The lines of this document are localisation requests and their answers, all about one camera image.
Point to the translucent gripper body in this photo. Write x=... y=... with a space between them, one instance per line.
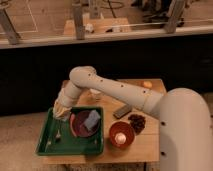
x=61 y=112

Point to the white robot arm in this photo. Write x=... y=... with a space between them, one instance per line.
x=186 y=128

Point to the green plastic tray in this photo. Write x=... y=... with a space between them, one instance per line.
x=70 y=143

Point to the dark red plate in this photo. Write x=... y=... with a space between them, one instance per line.
x=79 y=127

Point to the metal fork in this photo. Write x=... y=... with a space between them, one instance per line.
x=58 y=135

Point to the grey blue sponge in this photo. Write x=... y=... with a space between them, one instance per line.
x=92 y=120

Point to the white cup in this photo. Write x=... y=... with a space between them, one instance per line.
x=97 y=95

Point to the red brown bowl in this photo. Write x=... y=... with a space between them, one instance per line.
x=126 y=129

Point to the grey rectangular block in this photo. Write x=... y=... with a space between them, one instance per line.
x=122 y=111

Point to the white egg shaped object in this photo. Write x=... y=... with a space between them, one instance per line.
x=120 y=138

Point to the wooden table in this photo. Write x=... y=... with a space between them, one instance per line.
x=145 y=147

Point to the dark brown grape bunch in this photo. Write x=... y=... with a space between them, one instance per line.
x=137 y=122

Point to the orange fruit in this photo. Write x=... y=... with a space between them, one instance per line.
x=147 y=84

